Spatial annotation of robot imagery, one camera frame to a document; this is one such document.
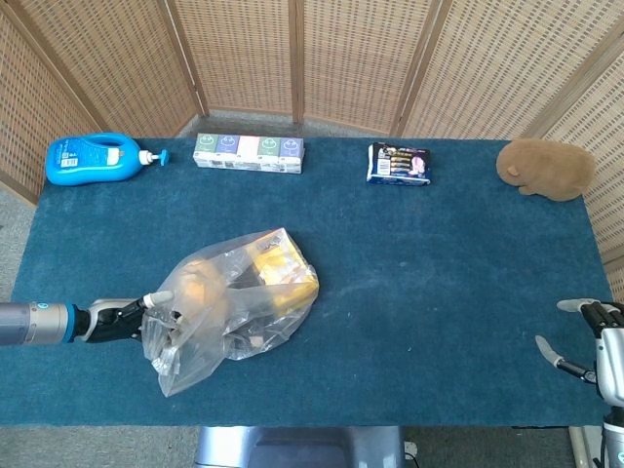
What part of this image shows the blue table cloth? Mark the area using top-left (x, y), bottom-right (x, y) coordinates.
top-left (0, 136), bottom-right (621, 430)

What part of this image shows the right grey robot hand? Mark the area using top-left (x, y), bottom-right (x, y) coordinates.
top-left (534, 298), bottom-right (624, 406)

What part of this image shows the wicker folding screen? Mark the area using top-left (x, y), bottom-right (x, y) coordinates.
top-left (0, 0), bottom-right (624, 303)

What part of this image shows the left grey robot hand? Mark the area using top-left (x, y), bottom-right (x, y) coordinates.
top-left (76, 291), bottom-right (176, 345)

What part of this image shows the clear plastic bag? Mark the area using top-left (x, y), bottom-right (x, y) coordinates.
top-left (140, 227), bottom-right (321, 399)

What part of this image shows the yellow snack box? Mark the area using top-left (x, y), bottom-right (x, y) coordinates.
top-left (249, 228), bottom-right (321, 318)

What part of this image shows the yellow round soft item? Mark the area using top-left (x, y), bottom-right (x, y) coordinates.
top-left (173, 256), bottom-right (231, 316)

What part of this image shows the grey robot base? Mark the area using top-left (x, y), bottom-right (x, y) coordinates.
top-left (193, 426), bottom-right (407, 468)

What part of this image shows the multicolour tissue pack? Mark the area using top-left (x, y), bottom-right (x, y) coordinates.
top-left (193, 133), bottom-right (306, 175)

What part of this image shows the blue pump bottle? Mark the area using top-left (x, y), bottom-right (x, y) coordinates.
top-left (45, 133), bottom-right (171, 187)

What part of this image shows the brown plush toy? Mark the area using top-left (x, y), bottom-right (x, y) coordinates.
top-left (495, 137), bottom-right (598, 202)

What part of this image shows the dark blue pad pack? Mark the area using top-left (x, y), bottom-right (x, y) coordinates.
top-left (366, 141), bottom-right (433, 186)

